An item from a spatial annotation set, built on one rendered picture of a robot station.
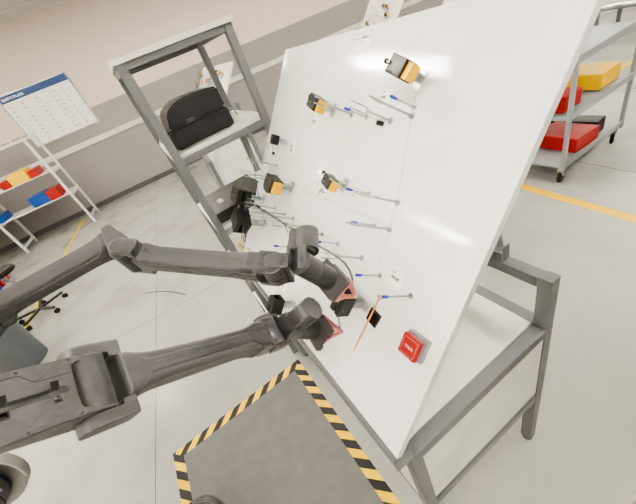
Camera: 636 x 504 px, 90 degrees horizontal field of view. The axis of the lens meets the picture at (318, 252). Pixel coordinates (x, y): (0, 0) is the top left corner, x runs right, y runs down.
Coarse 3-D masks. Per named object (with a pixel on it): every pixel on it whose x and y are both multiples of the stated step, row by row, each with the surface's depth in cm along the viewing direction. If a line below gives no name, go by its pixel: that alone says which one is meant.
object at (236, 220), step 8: (240, 208) 140; (232, 216) 141; (240, 216) 138; (248, 216) 140; (232, 224) 141; (240, 224) 136; (248, 224) 138; (256, 224) 146; (264, 224) 146; (240, 232) 141
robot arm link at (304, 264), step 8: (296, 248) 73; (304, 248) 71; (312, 248) 73; (296, 256) 72; (304, 256) 70; (312, 256) 71; (296, 264) 71; (304, 264) 69; (312, 264) 69; (320, 264) 72; (296, 272) 70; (304, 272) 69; (312, 272) 70; (320, 272) 71; (312, 280) 72
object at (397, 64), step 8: (392, 56) 73; (400, 56) 71; (392, 64) 74; (400, 64) 71; (416, 64) 71; (392, 72) 73; (400, 72) 71; (424, 72) 76; (416, 80) 78; (416, 88) 78
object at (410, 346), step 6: (408, 336) 71; (414, 336) 71; (402, 342) 73; (408, 342) 71; (414, 342) 70; (420, 342) 69; (402, 348) 72; (408, 348) 71; (414, 348) 70; (420, 348) 69; (408, 354) 71; (414, 354) 70; (414, 360) 70
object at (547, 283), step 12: (504, 252) 94; (492, 264) 99; (504, 264) 95; (516, 264) 93; (528, 264) 92; (516, 276) 94; (528, 276) 90; (540, 276) 87; (552, 276) 86; (540, 288) 89; (552, 288) 86; (540, 300) 91; (552, 300) 89; (540, 312) 94; (552, 312) 93; (540, 324) 96
